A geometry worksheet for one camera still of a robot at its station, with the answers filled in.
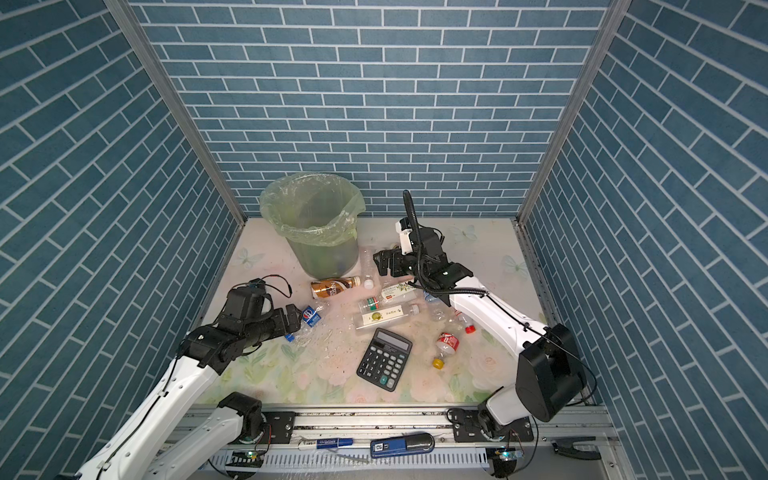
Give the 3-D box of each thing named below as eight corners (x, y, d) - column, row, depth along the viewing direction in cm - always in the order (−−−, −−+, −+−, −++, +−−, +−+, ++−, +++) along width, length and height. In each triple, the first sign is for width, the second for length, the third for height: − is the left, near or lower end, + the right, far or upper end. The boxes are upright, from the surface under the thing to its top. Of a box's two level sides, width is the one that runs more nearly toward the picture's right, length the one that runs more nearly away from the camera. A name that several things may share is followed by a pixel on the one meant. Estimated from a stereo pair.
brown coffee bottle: (314, 303, 97) (311, 296, 94) (312, 288, 100) (310, 282, 97) (362, 292, 100) (361, 285, 96) (359, 278, 103) (358, 272, 100)
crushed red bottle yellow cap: (423, 357, 87) (425, 350, 82) (442, 335, 91) (444, 327, 87) (439, 372, 84) (442, 365, 80) (458, 348, 89) (461, 340, 84)
